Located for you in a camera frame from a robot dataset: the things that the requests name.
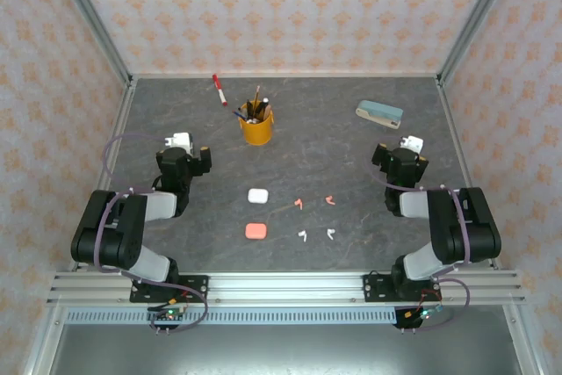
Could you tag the white earbud charging case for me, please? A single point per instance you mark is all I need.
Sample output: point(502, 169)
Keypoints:
point(257, 196)

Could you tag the blue pen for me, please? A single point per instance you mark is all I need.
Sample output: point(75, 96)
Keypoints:
point(239, 115)

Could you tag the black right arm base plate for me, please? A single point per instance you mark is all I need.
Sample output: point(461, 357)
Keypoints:
point(373, 291)

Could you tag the pink earbud charging case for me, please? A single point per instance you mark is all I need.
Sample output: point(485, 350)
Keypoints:
point(256, 231)

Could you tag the grey metal panel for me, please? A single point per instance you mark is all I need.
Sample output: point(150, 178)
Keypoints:
point(281, 348)

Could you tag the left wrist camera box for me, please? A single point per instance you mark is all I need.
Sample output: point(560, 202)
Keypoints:
point(181, 141)

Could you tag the teal and beige stapler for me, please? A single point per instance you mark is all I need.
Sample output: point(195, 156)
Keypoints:
point(379, 115)

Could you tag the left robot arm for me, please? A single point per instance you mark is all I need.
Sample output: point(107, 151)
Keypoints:
point(110, 234)

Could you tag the aluminium mounting rail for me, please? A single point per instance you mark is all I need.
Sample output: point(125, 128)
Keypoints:
point(285, 289)

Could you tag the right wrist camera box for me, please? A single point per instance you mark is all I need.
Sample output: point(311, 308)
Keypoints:
point(412, 143)

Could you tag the aluminium frame post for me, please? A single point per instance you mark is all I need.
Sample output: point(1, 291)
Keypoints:
point(477, 15)
point(90, 15)

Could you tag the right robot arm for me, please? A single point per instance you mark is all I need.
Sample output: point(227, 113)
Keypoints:
point(465, 234)

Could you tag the aluminium table side rail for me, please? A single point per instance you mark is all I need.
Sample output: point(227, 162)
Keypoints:
point(453, 129)
point(122, 120)

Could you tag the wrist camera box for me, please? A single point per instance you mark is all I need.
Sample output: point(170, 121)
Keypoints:
point(412, 143)
point(181, 141)

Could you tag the yellow pen cup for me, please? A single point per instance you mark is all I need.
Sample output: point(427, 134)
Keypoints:
point(257, 131)

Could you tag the red whiteboard marker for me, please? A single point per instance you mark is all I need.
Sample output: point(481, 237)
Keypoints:
point(219, 89)

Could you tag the black pen with white cap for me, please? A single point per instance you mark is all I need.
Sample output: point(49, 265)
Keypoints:
point(264, 105)

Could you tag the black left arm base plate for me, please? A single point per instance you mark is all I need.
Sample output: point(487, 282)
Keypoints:
point(197, 287)

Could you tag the wooden pencil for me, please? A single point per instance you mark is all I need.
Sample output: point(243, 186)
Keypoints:
point(257, 95)

